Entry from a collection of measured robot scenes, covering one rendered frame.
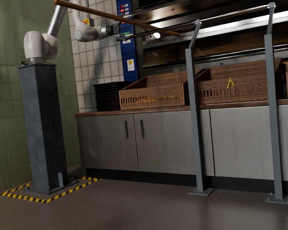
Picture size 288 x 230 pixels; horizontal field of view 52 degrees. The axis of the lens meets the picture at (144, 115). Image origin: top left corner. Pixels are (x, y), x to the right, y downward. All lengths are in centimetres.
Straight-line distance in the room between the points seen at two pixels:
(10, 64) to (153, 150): 149
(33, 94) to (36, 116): 18
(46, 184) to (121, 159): 61
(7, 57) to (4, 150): 81
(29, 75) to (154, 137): 108
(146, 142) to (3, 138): 125
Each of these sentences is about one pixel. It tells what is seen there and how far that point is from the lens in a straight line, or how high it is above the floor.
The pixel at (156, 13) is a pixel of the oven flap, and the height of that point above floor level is 137.
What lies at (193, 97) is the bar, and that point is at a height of 63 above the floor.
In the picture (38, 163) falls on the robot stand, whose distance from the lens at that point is 252.
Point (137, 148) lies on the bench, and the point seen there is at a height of 28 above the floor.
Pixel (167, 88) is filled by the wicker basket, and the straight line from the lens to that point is 214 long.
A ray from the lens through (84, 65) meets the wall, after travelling 327.
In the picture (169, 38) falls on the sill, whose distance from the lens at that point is 270.
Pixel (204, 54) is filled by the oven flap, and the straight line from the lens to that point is 254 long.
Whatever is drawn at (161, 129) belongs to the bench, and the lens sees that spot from 213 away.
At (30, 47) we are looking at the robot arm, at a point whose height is 114.
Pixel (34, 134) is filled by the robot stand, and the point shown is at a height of 46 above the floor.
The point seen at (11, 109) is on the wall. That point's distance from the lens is 283.
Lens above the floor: 68
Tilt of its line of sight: 4 degrees down
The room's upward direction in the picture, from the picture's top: 6 degrees counter-clockwise
